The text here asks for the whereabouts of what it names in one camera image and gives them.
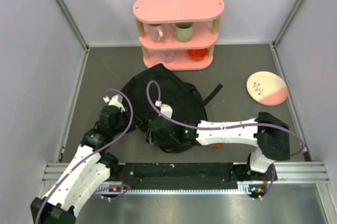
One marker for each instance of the grey cable duct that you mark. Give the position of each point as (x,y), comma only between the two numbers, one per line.
(241,189)

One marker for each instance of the pink three-tier shelf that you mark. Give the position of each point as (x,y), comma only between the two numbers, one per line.
(205,15)

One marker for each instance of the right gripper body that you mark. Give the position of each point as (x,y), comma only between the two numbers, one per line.
(159,140)

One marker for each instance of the brown leather wallet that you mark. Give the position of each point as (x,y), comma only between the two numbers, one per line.
(216,145)

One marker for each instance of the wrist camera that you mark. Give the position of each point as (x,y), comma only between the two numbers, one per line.
(115,101)
(164,109)

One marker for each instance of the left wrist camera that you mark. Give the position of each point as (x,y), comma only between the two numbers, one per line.
(115,101)

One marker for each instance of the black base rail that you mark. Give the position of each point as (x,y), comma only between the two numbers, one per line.
(187,176)

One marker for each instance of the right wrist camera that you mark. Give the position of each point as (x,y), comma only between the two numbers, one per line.
(164,109)

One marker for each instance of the black student backpack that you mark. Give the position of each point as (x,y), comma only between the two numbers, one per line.
(159,83)

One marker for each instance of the clear drinking glass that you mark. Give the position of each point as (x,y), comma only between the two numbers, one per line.
(168,56)

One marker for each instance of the green mug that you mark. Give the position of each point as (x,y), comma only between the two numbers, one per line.
(183,31)

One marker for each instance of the cream and pink plate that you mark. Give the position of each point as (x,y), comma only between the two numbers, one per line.
(267,88)

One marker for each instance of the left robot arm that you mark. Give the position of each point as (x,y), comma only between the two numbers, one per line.
(89,168)

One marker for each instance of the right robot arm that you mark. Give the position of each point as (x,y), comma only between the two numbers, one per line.
(268,134)

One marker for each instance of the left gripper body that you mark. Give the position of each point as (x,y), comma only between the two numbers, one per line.
(123,120)

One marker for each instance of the pink mug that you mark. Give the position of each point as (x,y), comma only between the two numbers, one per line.
(157,32)

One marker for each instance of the orange bowl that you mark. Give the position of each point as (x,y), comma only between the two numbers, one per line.
(198,54)

